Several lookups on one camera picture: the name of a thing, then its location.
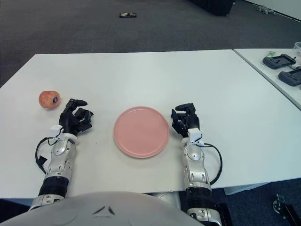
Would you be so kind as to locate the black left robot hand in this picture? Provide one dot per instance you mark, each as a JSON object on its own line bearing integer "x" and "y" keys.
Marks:
{"x": 70, "y": 120}

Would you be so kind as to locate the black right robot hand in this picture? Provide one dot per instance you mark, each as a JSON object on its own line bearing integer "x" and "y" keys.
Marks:
{"x": 192, "y": 121}

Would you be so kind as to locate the red yellow apple with sticker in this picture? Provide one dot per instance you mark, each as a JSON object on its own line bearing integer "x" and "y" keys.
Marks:
{"x": 48, "y": 100}

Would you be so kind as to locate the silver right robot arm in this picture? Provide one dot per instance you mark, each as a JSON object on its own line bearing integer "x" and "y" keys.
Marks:
{"x": 196, "y": 169}

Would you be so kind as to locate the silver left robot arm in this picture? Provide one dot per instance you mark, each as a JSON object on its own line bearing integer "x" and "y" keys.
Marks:
{"x": 58, "y": 162}

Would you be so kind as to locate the pink round plate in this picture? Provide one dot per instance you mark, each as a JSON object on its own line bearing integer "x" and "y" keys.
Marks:
{"x": 141, "y": 131}

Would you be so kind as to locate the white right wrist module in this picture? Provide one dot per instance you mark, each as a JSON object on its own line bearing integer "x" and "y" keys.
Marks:
{"x": 195, "y": 135}

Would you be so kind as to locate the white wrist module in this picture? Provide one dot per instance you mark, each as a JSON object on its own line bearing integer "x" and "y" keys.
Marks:
{"x": 195, "y": 135}
{"x": 56, "y": 131}

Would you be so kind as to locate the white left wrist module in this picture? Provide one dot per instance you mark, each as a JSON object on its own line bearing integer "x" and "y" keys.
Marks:
{"x": 56, "y": 131}

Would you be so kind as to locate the grey white robot torso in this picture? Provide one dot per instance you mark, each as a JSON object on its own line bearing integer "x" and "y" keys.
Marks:
{"x": 82, "y": 209}

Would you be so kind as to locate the small green packet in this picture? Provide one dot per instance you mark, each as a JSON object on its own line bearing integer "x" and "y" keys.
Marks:
{"x": 271, "y": 53}

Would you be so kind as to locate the dark grey handheld controller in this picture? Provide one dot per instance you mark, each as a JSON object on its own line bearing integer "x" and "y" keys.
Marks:
{"x": 290, "y": 77}
{"x": 278, "y": 61}

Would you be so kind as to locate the large black box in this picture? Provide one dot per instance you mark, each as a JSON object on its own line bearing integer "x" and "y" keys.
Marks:
{"x": 211, "y": 5}

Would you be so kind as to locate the small flat black floor device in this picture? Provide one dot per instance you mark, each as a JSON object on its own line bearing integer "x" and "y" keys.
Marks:
{"x": 128, "y": 15}

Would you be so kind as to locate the clear plastic cup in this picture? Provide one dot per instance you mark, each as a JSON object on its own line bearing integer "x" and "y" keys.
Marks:
{"x": 298, "y": 48}

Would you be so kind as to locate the black metal caster stand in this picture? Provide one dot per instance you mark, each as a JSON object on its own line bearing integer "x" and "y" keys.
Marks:
{"x": 288, "y": 210}

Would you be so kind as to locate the small grey toy figure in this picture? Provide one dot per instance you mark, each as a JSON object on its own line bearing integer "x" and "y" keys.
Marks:
{"x": 264, "y": 9}

